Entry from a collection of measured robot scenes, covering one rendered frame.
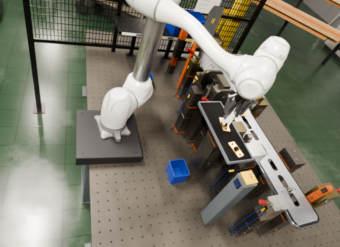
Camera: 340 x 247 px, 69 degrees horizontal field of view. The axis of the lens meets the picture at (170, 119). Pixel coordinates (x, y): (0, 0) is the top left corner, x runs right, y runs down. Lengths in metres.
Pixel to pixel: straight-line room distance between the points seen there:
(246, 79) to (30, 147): 1.99
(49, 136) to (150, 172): 1.24
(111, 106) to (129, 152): 0.29
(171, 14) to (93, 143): 0.82
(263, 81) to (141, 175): 0.93
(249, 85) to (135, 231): 0.90
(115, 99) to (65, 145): 1.14
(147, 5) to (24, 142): 1.74
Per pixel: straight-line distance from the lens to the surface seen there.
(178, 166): 1.57
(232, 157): 1.15
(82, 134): 1.51
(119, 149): 1.48
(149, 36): 1.33
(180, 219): 1.43
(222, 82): 1.47
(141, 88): 1.48
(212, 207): 1.36
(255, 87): 0.80
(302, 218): 1.43
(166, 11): 1.07
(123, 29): 1.94
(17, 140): 2.48
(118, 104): 1.36
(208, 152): 1.31
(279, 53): 0.95
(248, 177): 1.13
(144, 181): 1.47
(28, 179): 2.26
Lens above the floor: 1.97
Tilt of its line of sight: 45 degrees down
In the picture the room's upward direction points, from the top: 23 degrees clockwise
